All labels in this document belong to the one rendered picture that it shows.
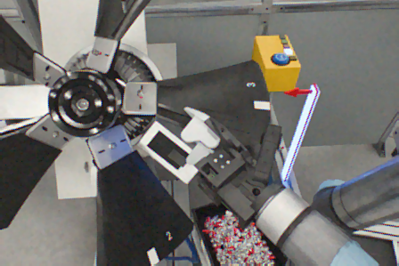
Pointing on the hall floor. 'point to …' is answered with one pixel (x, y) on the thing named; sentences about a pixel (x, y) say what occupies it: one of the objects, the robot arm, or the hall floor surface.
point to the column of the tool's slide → (26, 4)
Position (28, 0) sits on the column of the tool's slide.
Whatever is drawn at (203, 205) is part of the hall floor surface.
